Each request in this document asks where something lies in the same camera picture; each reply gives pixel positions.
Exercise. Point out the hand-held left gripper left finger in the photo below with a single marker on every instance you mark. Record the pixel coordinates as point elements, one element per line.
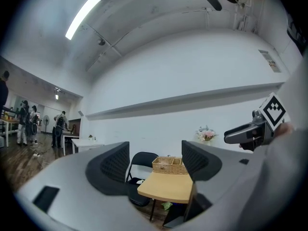
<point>108,177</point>

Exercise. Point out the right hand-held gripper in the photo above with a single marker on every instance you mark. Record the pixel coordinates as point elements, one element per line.
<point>274,112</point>

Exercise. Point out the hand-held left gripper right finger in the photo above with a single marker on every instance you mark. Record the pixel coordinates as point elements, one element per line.
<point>207,167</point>

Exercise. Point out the wicker box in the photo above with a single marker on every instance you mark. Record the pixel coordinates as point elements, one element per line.
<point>166,166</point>

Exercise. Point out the person's right forearm grey sleeve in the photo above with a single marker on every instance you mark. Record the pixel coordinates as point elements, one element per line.
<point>284,172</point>

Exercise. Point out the person's right hand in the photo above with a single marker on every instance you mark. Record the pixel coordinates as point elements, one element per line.
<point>285,129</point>

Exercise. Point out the pink flower bouquet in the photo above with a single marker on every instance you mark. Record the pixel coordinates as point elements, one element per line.
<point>206,134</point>

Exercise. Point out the black folding chair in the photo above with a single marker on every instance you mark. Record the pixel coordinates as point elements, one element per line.
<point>142,161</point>

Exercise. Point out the white table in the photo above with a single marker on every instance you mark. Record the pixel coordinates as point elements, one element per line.
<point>86,144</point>

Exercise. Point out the light wooden table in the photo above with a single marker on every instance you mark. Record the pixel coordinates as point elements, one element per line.
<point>166,186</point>

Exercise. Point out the green crumpled bag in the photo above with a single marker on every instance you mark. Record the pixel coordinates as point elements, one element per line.
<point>166,205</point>

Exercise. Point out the white desk with wooden top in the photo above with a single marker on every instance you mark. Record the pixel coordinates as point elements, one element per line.
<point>69,136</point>

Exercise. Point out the standing fan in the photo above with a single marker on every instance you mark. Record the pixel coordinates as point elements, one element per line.
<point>45,121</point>

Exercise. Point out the white-legged work table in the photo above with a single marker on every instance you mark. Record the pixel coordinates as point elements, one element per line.
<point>8,124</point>

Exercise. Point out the long ceiling light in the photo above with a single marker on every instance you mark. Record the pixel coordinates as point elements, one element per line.
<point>83,16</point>

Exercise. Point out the wall poster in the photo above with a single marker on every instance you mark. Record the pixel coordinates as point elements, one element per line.
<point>270,60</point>

